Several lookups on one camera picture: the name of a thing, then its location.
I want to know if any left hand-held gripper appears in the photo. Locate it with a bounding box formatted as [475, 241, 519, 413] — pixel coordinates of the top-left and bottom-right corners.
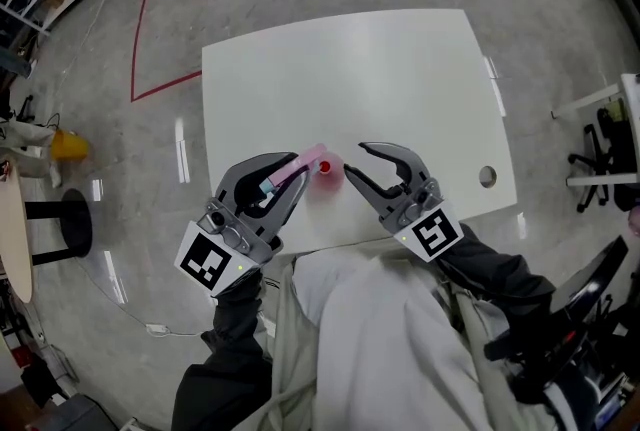
[173, 150, 313, 299]

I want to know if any person's torso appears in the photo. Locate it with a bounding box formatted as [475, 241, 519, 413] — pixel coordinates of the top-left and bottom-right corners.
[259, 238, 551, 431]

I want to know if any yellow bucket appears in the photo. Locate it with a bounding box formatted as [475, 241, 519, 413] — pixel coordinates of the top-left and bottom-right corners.
[49, 128, 91, 161]

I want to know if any white floor cable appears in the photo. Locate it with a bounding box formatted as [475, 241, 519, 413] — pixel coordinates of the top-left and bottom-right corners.
[84, 258, 206, 338]

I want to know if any pink round container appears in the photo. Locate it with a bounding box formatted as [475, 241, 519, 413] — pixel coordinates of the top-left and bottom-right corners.
[305, 154, 347, 198]

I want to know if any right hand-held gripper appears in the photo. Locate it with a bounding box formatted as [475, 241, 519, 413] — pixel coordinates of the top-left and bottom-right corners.
[343, 141, 464, 264]

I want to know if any grey equipment case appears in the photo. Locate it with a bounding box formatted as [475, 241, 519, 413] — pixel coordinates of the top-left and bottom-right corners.
[63, 393, 122, 431]

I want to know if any black office chair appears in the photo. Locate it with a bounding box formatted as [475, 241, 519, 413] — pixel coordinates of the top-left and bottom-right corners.
[566, 108, 632, 213]

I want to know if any pink spray bottle cap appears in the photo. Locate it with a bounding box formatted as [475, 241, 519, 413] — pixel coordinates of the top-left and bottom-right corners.
[260, 143, 330, 195]

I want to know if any person's right forearm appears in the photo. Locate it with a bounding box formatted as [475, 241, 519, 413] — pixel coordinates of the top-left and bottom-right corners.
[438, 223, 557, 321]

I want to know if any black seat chair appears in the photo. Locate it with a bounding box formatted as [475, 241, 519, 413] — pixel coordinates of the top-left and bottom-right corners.
[482, 235, 632, 405]

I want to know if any white desk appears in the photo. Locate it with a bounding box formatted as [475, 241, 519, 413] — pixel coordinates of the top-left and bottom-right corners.
[550, 72, 640, 190]

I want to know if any person's left forearm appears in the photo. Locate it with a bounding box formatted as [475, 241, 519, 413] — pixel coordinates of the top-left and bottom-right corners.
[172, 271, 267, 431]

